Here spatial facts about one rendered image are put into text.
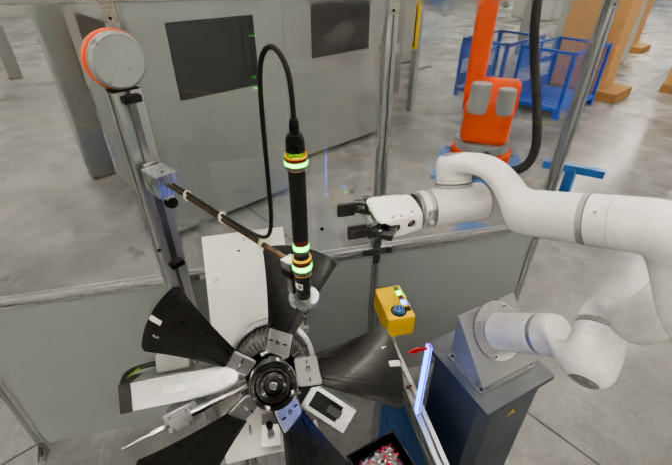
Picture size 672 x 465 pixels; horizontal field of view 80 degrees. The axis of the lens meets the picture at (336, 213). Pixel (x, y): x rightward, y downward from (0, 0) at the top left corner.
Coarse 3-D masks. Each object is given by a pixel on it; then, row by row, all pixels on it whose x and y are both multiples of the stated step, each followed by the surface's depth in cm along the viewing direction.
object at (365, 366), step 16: (368, 336) 117; (384, 336) 117; (320, 352) 113; (336, 352) 113; (352, 352) 113; (368, 352) 113; (384, 352) 114; (320, 368) 108; (336, 368) 108; (352, 368) 109; (368, 368) 110; (384, 368) 111; (400, 368) 112; (336, 384) 105; (352, 384) 106; (368, 384) 107; (384, 384) 108; (400, 384) 109; (384, 400) 105; (400, 400) 107
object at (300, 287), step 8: (296, 120) 70; (296, 128) 70; (288, 136) 71; (296, 136) 71; (288, 144) 71; (296, 144) 71; (304, 144) 72; (288, 152) 72; (296, 152) 72; (296, 280) 89; (304, 280) 88; (296, 288) 90; (304, 288) 89; (304, 296) 91
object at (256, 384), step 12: (264, 348) 112; (264, 360) 103; (276, 360) 101; (288, 360) 111; (264, 372) 100; (276, 372) 100; (288, 372) 101; (252, 384) 99; (264, 384) 100; (288, 384) 101; (252, 396) 98; (264, 396) 99; (276, 396) 99; (288, 396) 100; (264, 408) 98; (276, 408) 99
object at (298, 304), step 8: (288, 256) 91; (288, 264) 89; (288, 272) 90; (288, 280) 92; (288, 288) 93; (312, 288) 95; (296, 296) 92; (312, 296) 92; (296, 304) 90; (304, 304) 90; (312, 304) 91
